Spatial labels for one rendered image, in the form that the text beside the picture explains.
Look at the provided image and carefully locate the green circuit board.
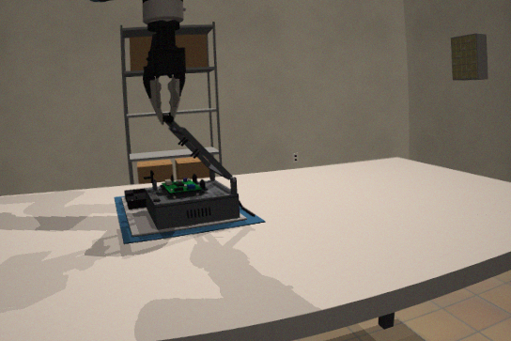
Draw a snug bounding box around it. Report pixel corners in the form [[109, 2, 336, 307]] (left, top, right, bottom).
[[162, 178, 202, 194]]

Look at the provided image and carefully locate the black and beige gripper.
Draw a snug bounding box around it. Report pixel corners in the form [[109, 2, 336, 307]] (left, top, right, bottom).
[[143, 20, 186, 125]]

